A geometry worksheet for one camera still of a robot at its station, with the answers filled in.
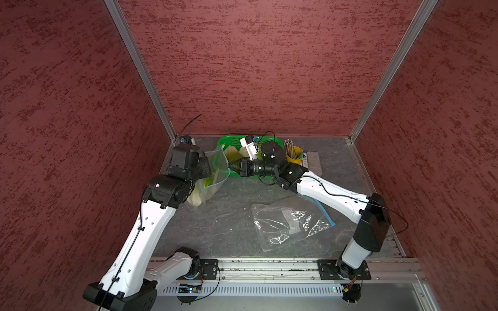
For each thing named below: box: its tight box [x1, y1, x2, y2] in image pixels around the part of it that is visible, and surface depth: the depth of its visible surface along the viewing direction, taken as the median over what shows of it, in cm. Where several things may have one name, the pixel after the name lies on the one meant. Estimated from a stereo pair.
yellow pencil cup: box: [285, 145, 304, 166], surface depth 102 cm
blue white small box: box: [302, 149, 309, 168], surface depth 111 cm
